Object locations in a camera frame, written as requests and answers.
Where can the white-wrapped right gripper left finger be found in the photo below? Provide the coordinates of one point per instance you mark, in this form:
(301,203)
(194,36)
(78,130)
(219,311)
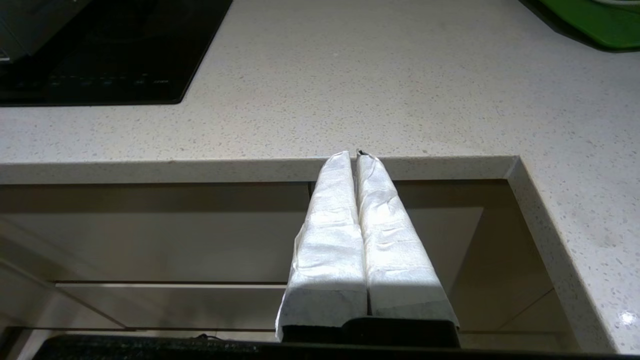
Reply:
(325,245)

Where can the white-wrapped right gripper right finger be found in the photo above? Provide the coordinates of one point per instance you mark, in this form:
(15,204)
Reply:
(400,245)

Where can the black induction cooktop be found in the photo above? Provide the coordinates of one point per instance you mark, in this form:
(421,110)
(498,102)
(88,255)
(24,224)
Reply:
(125,50)

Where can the green plastic tray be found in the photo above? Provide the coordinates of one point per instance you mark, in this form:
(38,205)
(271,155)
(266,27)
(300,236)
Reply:
(600,22)

